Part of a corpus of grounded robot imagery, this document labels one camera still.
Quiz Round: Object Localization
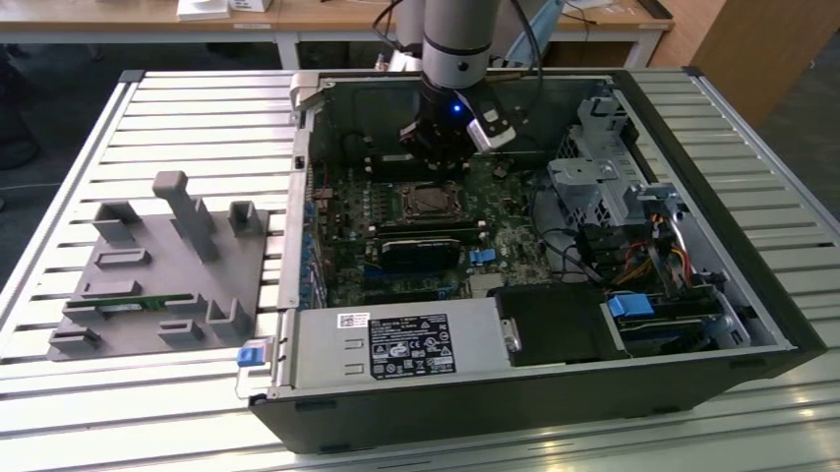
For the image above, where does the metal socket cover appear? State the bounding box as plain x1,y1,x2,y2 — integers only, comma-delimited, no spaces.
399,182,464,217

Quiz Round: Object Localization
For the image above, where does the black RAM slot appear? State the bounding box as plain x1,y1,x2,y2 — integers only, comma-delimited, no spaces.
375,220,479,232
376,229,483,243

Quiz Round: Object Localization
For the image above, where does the green motherboard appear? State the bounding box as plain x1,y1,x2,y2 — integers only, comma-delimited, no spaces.
304,154,559,309

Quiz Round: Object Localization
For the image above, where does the grey metal drive cage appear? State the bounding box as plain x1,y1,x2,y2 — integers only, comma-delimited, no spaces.
546,95,683,232

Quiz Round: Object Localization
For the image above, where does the black graphics card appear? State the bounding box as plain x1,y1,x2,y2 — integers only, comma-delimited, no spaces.
376,235,464,274

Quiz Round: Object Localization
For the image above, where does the pale blue teach pendant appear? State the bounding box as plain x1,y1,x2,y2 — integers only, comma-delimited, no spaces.
503,0,567,68

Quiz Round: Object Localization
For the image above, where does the silver chipset heatsink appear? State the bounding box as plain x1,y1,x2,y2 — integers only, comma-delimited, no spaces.
467,273,504,297

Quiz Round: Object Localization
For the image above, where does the black plastic shroud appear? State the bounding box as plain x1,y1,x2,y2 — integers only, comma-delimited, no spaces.
488,284,630,369

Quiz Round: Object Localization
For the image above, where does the blue disk carrier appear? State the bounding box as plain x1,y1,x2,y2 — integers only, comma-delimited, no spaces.
606,292,655,322

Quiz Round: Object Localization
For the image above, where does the silver power supply unit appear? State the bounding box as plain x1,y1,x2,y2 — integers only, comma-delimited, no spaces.
287,297,520,390

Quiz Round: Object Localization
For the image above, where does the grey parts rack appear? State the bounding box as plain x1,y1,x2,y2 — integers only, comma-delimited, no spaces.
47,170,273,363

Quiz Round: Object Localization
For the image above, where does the wooden cabinet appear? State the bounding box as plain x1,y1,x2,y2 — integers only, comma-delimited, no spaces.
648,0,840,130

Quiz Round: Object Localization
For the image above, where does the green RAM stick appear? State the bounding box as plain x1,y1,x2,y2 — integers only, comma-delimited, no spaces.
64,293,197,314

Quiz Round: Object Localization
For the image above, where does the wooden desk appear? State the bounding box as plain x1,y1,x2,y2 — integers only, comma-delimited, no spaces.
0,0,676,70

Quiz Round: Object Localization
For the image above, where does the black PC case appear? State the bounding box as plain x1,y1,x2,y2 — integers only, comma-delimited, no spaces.
245,66,829,456

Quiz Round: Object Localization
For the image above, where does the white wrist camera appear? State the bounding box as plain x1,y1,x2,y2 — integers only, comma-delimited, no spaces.
465,110,518,151

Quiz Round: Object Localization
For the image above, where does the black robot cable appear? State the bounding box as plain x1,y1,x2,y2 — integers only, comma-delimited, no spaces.
371,0,547,125

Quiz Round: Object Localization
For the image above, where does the coloured wire bundle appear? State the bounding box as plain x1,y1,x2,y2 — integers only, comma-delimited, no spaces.
615,239,695,292

